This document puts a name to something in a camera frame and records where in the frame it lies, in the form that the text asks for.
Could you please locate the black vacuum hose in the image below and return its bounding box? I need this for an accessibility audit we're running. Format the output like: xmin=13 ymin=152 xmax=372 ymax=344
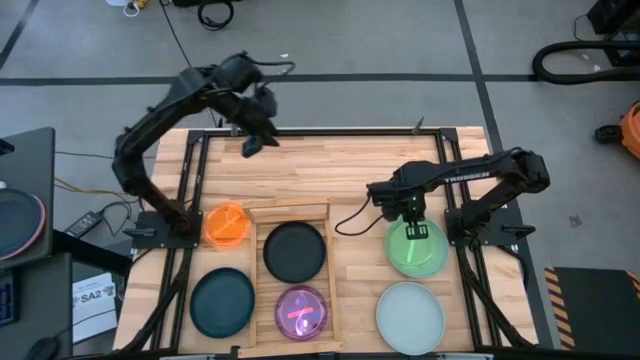
xmin=531 ymin=39 xmax=640 ymax=86

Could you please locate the light grey plate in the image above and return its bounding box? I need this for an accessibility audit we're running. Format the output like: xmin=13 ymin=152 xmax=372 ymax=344
xmin=375 ymin=280 xmax=447 ymax=357

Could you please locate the long black floor cable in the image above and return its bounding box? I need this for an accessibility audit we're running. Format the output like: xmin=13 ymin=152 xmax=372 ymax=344
xmin=158 ymin=0 xmax=222 ymax=127

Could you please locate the dark teal plate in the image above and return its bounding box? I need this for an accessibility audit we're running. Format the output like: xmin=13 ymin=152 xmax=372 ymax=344
xmin=188 ymin=266 xmax=257 ymax=340

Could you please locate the black side table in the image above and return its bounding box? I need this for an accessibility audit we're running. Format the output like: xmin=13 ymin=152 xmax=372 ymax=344
xmin=0 ymin=126 xmax=57 ymax=274

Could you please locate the light green plate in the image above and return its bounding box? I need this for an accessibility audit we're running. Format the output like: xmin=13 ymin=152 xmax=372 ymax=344
xmin=384 ymin=215 xmax=451 ymax=280

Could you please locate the coiled black floor cable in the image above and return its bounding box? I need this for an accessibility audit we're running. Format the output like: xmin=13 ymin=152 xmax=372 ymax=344
xmin=196 ymin=0 xmax=236 ymax=32

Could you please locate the black floor equipment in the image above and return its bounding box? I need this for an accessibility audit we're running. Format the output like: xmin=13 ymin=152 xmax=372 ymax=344
xmin=586 ymin=0 xmax=640 ymax=37

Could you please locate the white printed paper sheet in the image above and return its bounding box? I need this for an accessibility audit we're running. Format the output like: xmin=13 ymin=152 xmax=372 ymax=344
xmin=71 ymin=271 xmax=119 ymax=345

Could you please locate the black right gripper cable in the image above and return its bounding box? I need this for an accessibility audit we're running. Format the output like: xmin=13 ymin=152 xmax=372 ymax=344
xmin=333 ymin=193 xmax=387 ymax=237

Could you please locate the black computer mouse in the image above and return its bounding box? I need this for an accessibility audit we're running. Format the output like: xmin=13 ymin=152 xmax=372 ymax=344
xmin=23 ymin=335 xmax=62 ymax=360

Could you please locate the purple transparent plate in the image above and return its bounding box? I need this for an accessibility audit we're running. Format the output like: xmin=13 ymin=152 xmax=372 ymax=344
xmin=273 ymin=284 xmax=330 ymax=342

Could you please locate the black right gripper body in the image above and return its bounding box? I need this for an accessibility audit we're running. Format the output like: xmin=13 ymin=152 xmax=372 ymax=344
xmin=366 ymin=162 xmax=442 ymax=222

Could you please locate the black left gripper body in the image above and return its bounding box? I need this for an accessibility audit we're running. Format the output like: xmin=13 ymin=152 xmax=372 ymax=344
xmin=223 ymin=84 xmax=280 ymax=141

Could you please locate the dark plate with pink rim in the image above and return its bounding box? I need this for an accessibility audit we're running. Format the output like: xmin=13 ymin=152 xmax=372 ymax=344
xmin=0 ymin=187 xmax=48 ymax=262

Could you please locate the yellow cable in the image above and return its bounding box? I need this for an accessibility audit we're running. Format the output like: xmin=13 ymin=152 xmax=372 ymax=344
xmin=53 ymin=176 xmax=137 ymax=198

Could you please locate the black plate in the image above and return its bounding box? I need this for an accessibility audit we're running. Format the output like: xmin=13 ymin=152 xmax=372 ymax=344
xmin=262 ymin=220 xmax=328 ymax=285

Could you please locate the black power adapter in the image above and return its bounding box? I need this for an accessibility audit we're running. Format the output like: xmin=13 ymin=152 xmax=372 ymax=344
xmin=63 ymin=210 xmax=104 ymax=239

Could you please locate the hazard striped black mat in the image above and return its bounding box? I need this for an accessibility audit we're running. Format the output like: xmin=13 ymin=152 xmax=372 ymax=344
xmin=543 ymin=265 xmax=640 ymax=352

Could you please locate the orange vacuum cleaner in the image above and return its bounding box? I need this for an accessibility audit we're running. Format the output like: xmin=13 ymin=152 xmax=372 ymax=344
xmin=594 ymin=101 xmax=640 ymax=162

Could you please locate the wooden slatted shelf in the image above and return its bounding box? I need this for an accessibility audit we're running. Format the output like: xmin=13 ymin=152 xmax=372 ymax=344
xmin=236 ymin=196 xmax=346 ymax=359

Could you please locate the orange transparent plate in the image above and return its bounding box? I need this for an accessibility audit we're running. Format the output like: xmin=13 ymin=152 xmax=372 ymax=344
xmin=203 ymin=200 xmax=253 ymax=250

